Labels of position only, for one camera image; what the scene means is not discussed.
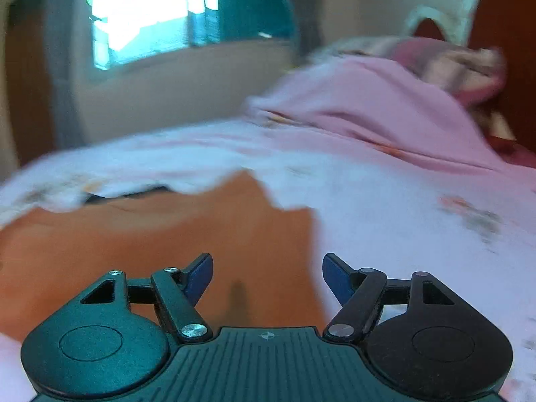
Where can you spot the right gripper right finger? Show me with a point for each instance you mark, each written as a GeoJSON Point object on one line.
{"type": "Point", "coordinates": [364, 293]}

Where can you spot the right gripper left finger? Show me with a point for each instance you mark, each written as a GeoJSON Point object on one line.
{"type": "Point", "coordinates": [159, 306]}

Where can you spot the orange garment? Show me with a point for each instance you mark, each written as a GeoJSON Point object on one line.
{"type": "Point", "coordinates": [262, 255]}

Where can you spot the floral pink bed sheet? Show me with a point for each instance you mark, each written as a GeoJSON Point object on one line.
{"type": "Point", "coordinates": [472, 228]}

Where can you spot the pink blanket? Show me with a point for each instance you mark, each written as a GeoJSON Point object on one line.
{"type": "Point", "coordinates": [376, 101]}

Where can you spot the striped pillow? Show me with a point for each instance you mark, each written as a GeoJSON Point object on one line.
{"type": "Point", "coordinates": [472, 77]}

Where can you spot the brown wooden door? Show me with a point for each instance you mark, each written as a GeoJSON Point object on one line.
{"type": "Point", "coordinates": [27, 80]}

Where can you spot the red white headboard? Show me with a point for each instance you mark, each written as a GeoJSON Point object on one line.
{"type": "Point", "coordinates": [509, 27]}

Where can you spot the right grey curtain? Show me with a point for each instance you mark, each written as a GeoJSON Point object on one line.
{"type": "Point", "coordinates": [307, 36]}

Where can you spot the grey curtain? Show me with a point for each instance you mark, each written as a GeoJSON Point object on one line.
{"type": "Point", "coordinates": [307, 36]}
{"type": "Point", "coordinates": [59, 22]}

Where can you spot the left grey curtain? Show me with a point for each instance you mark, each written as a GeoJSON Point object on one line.
{"type": "Point", "coordinates": [59, 22]}

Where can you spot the window with white frame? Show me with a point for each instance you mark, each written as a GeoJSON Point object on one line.
{"type": "Point", "coordinates": [126, 31]}

